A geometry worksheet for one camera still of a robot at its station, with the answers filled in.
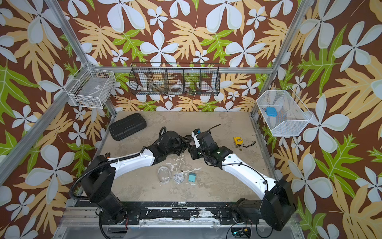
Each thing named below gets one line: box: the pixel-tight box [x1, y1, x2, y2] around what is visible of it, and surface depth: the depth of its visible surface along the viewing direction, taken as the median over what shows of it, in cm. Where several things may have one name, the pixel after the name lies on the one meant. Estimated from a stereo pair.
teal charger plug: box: [188, 172, 197, 183], surface depth 87 cm
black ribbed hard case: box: [108, 113, 147, 141], surface depth 107 cm
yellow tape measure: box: [233, 136, 243, 146], surface depth 103 cm
